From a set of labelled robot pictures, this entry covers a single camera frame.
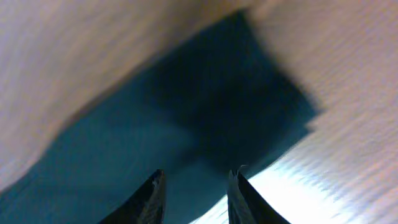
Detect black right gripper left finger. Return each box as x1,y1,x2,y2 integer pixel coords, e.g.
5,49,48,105
99,169,166,224

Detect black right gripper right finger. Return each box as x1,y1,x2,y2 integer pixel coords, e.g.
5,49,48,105
227,169,290,224

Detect black shorts with grey waistband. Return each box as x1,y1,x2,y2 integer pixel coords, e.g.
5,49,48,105
1,11,318,224

